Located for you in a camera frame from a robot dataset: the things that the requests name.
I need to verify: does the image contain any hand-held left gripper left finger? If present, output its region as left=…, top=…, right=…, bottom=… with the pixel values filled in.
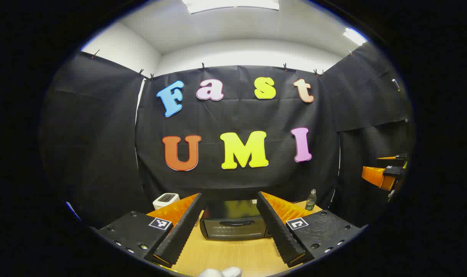
left=97, top=193, right=202, bottom=268

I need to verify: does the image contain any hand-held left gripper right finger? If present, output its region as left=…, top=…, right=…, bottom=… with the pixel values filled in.
left=256, top=191, right=364, bottom=268

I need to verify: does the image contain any black electric oven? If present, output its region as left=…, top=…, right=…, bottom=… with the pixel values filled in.
left=200, top=199, right=270, bottom=241

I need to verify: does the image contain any white toaster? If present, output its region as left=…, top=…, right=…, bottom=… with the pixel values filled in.
left=153, top=193, right=180, bottom=210

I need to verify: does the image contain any clear plastic water bottle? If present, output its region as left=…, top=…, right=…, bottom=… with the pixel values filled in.
left=305, top=189, right=317, bottom=211

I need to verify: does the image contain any ceiling light panel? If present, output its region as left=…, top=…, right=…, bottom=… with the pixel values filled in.
left=343, top=27, right=368, bottom=47
left=181, top=0, right=280, bottom=14

